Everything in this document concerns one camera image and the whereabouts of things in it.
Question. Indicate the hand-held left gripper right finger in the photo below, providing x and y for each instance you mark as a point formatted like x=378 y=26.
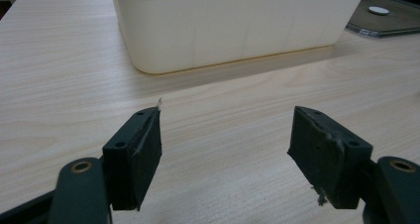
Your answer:
x=330 y=158

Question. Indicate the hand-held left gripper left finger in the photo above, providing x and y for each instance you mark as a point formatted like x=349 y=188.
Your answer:
x=132 y=164

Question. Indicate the cream divided storage box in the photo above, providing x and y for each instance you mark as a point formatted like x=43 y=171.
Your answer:
x=231 y=29

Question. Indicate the grey transparent box lid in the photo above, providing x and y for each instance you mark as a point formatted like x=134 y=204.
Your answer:
x=396 y=22

